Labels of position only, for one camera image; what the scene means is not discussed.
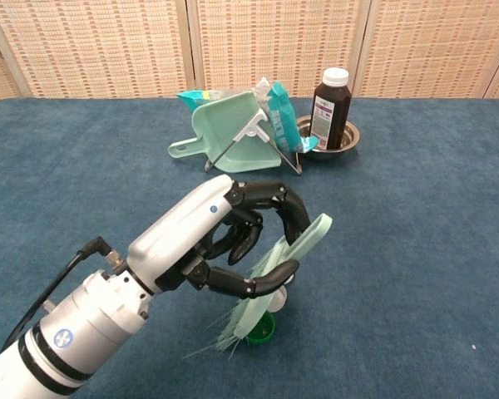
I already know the black wire stand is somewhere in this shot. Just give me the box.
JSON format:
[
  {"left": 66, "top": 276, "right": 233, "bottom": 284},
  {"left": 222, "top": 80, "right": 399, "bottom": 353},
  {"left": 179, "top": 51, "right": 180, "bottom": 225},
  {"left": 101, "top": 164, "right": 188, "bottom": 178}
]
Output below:
[{"left": 205, "top": 107, "right": 304, "bottom": 175}]

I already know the mint green dustpan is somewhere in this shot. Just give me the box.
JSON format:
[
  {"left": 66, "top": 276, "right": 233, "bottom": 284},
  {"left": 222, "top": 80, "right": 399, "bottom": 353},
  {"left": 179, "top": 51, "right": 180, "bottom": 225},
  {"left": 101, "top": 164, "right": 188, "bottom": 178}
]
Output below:
[{"left": 168, "top": 91, "right": 283, "bottom": 174}]

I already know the white plastic clip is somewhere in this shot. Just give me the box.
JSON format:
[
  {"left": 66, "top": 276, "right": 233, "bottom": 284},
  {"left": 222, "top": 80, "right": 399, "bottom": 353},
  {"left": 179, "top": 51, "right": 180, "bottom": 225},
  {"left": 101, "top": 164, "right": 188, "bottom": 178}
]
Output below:
[{"left": 234, "top": 110, "right": 269, "bottom": 142}]

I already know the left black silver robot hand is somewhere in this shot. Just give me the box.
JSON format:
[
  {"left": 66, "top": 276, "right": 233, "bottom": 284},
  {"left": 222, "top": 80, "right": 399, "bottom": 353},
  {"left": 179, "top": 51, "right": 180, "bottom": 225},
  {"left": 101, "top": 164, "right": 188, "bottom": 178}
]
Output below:
[{"left": 126, "top": 174, "right": 312, "bottom": 299}]

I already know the teal wet wipes pack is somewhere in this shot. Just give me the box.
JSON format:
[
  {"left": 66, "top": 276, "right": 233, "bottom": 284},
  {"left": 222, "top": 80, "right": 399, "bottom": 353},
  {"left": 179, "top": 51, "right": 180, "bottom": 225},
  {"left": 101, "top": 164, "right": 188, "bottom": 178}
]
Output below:
[{"left": 176, "top": 77, "right": 319, "bottom": 153}]

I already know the brown bottle white cap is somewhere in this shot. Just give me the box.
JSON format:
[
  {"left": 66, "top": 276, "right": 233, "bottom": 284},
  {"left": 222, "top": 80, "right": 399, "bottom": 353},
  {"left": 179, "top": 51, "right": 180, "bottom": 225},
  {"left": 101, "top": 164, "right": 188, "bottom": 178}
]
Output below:
[{"left": 309, "top": 67, "right": 353, "bottom": 150}]

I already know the green bottle cap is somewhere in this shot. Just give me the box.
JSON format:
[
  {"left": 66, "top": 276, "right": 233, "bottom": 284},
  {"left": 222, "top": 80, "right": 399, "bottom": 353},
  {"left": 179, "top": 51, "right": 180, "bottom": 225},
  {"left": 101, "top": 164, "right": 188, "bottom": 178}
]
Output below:
[{"left": 247, "top": 311, "right": 276, "bottom": 345}]

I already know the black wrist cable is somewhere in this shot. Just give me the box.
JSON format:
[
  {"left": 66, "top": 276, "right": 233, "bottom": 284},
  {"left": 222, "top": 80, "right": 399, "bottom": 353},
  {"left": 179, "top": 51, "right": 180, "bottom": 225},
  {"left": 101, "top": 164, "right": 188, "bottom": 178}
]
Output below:
[{"left": 2, "top": 235, "right": 128, "bottom": 351}]

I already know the stainless steel bowl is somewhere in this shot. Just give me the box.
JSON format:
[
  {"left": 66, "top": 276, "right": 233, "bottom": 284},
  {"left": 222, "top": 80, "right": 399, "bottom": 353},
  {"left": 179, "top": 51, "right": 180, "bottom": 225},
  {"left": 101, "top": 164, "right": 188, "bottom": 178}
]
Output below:
[{"left": 295, "top": 115, "right": 362, "bottom": 162}]

